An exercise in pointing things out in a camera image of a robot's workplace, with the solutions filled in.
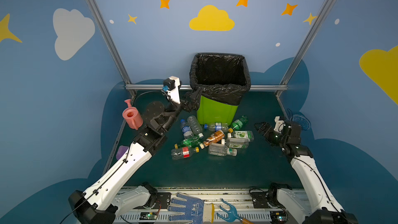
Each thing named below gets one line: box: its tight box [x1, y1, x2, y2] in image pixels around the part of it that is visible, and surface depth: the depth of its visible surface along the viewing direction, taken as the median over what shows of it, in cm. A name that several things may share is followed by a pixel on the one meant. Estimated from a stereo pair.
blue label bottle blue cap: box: [179, 118, 194, 140], surface depth 97 cm
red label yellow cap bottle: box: [171, 146, 200, 161], surface depth 88 cm
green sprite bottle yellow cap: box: [174, 135, 202, 150], surface depth 91 cm
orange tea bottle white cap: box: [199, 129, 226, 150], surface depth 93 cm
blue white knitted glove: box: [167, 191, 215, 224], surface depth 73 cm
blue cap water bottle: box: [203, 122, 230, 133], surface depth 100 cm
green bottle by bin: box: [228, 115, 249, 134], surface depth 100 cm
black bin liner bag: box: [189, 52, 251, 106], surface depth 86 cm
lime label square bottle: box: [232, 130, 255, 143], surface depth 97 cm
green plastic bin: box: [196, 95, 239, 126], surface depth 92 cm
